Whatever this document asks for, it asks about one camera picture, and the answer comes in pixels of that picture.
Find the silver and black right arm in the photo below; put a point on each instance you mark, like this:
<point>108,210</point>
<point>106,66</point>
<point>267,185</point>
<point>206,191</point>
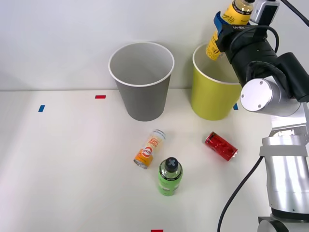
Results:
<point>285,169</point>

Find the yellow label plastic bottle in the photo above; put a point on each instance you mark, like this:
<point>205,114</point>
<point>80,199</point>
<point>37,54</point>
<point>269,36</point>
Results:
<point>235,12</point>

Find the orange and white can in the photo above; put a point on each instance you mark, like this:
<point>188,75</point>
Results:
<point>149,149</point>

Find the green label plastic bottle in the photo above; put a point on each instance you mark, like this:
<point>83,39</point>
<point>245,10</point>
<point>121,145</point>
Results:
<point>169,181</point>

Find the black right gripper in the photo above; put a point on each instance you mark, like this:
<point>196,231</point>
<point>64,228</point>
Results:
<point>243,33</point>

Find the grey plastic waste bin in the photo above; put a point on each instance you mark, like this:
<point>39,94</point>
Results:
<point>144,101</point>

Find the red can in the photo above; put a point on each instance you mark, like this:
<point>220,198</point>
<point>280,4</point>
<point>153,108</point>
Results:
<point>220,146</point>

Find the yellow-green plastic waste bin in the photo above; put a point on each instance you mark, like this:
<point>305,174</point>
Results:
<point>212,101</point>

